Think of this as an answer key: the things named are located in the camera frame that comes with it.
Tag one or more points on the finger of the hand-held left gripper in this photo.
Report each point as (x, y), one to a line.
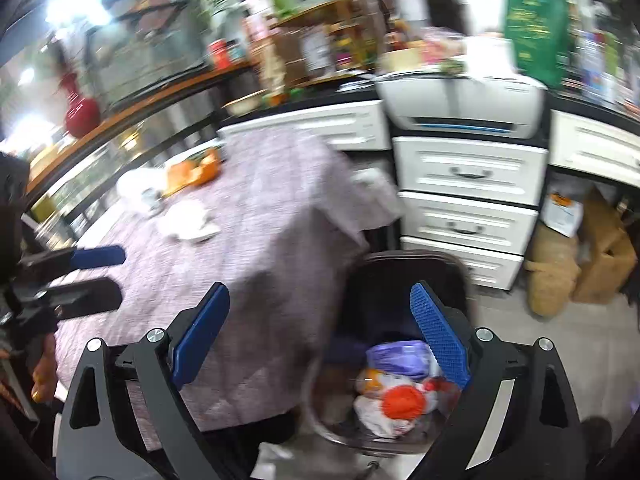
(90, 292)
(97, 256)

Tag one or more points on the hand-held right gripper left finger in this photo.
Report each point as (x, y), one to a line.
(200, 340)

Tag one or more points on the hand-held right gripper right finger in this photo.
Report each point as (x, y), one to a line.
(440, 335)

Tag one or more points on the purple plastic bag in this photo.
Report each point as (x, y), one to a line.
(397, 357)

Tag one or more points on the orange-red round brush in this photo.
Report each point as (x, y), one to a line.
(404, 401)

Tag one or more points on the white paper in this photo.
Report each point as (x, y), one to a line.
(135, 187)

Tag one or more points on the dark plastic trash bin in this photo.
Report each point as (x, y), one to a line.
(380, 280)

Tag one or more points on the white red-print plastic bag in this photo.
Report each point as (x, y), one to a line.
(380, 420)

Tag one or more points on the person's left hand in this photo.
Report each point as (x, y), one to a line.
(44, 370)

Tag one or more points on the purple striped tablecloth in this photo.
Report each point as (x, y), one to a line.
(260, 260)

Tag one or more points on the tan kraft bag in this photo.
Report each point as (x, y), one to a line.
(552, 275)

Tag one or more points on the red ceramic vase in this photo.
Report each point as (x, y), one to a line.
(82, 112)

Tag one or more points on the white orange-print paper bag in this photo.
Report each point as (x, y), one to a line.
(562, 215)

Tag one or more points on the wooden top black railing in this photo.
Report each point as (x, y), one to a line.
(150, 92)

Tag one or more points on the cardboard box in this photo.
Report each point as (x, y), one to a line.
(605, 255)

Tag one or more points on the cream bowl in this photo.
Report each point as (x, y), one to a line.
(245, 104)

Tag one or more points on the black framed glass cage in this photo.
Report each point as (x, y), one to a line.
(150, 50)

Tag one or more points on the white printer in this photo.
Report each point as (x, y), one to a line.
(460, 102)

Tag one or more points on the red tin can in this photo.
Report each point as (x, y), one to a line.
(219, 54)

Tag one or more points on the wide white drawer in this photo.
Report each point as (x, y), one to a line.
(595, 145)
(310, 125)

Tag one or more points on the beige tape roll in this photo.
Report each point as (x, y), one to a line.
(400, 60)

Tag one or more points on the white tissue roll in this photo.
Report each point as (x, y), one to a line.
(487, 57)

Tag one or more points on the wooden desktop shelf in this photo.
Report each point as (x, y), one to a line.
(325, 35)

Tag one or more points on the green tote bag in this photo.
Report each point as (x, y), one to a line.
(535, 30)

